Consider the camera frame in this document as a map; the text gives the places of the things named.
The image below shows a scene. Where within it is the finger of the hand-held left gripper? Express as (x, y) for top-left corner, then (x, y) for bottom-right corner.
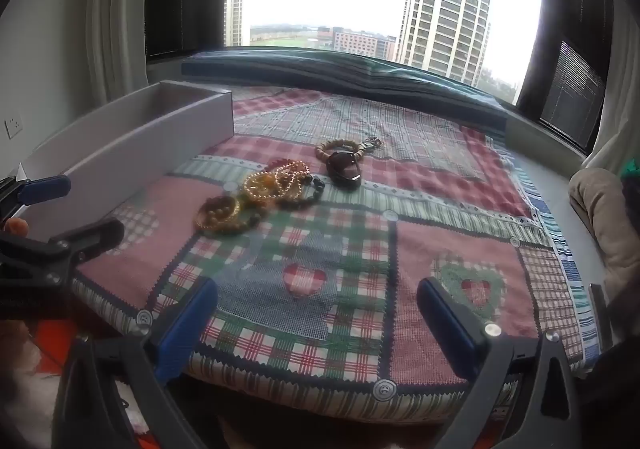
(0, 218), (125, 290)
(0, 175), (71, 217)

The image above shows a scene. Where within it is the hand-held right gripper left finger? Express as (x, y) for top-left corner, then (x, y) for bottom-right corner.
(50, 276), (219, 449)

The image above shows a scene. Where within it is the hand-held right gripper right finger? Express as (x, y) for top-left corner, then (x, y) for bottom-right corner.
(416, 277), (583, 449)

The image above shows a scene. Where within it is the white cardboard box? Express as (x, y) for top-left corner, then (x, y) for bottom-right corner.
(20, 80), (236, 242)

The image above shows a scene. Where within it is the amber bead bracelet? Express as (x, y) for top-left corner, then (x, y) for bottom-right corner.
(194, 195), (251, 236)

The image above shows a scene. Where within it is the gold bead bracelet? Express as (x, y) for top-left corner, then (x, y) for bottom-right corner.
(243, 171), (281, 204)

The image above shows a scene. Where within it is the black bead bracelet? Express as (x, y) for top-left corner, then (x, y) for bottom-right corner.
(240, 175), (327, 230)

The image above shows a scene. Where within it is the wooden bead bracelet with clasp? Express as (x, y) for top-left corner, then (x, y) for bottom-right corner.
(315, 136), (383, 164)

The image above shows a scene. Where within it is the patchwork plaid quilt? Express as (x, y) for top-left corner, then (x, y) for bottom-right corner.
(70, 84), (601, 425)

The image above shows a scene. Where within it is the beige folded cloth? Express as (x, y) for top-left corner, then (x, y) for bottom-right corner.
(569, 168), (640, 300)

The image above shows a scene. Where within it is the narrow apartment building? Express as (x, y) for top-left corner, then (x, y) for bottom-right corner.
(224, 0), (246, 47)

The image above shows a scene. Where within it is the grey window blind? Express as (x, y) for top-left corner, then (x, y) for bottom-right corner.
(540, 41), (607, 146)

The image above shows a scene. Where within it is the striped green cushion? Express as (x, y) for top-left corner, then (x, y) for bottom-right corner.
(181, 50), (508, 122)

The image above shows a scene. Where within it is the tall apartment building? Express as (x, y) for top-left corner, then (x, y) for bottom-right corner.
(397, 0), (493, 82)

